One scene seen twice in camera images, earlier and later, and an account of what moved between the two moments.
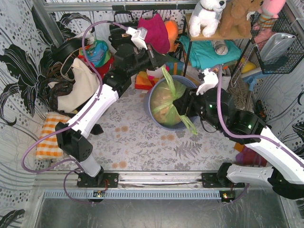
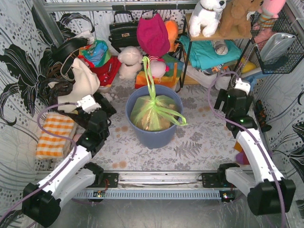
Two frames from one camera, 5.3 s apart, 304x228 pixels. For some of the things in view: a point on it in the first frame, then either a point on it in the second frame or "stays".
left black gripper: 153,59 → 104,105
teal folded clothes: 204,54 stays
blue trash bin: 158,102 → 152,140
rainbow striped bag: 143,81 stays
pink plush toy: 271,7 stays
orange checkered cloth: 49,147 stays
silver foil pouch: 275,45 stays
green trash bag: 163,94 → 155,113
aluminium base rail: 142,185 stays
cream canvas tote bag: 85,84 stays
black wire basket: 277,23 stays
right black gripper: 187,104 → 220,103
